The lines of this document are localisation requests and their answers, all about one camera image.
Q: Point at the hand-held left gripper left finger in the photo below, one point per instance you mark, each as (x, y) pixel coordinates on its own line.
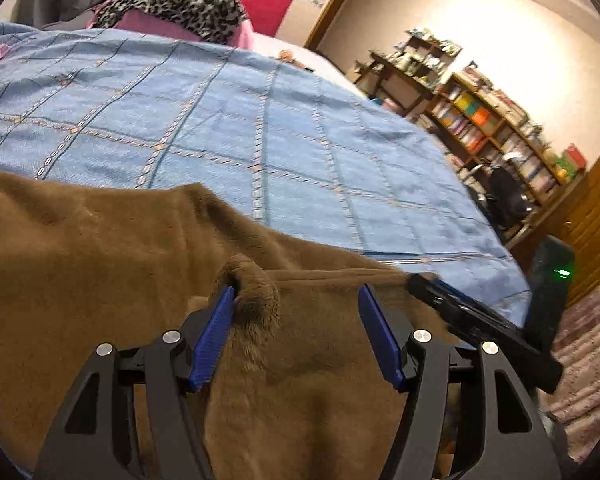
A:
(212, 340)

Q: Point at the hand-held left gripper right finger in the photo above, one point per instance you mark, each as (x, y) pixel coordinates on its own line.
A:
(380, 340)

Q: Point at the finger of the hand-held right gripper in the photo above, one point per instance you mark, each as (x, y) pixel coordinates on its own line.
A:
(485, 312)
(520, 355)

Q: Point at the brown fleece pants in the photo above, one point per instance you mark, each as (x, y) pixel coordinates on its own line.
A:
(105, 270)

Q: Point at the patterned floor rug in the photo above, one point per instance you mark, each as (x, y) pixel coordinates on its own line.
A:
(590, 370)

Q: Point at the wooden door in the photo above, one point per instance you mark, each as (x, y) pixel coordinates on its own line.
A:
(595, 220)

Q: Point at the black chair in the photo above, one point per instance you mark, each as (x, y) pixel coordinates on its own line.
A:
(505, 195)

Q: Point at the wooden bookshelf with books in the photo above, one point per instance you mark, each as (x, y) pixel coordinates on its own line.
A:
(490, 125)

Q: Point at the pink bin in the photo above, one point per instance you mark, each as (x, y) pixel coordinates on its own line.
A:
(390, 106)

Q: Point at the blue checked blanket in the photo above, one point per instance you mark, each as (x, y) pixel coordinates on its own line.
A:
(180, 110)

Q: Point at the dark wooden desk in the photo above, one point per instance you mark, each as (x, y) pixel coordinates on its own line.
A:
(395, 77)

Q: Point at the small wooden desk shelf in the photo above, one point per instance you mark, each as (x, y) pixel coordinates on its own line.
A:
(420, 57)

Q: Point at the lavender bed sheet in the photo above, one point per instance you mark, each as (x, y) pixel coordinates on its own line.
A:
(320, 67)

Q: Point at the pink blanket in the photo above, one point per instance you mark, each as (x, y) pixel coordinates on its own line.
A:
(140, 22)

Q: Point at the white wardrobe door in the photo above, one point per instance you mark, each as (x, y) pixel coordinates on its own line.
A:
(305, 15)

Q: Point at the leopard print cloth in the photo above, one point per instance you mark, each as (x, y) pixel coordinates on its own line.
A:
(180, 0)

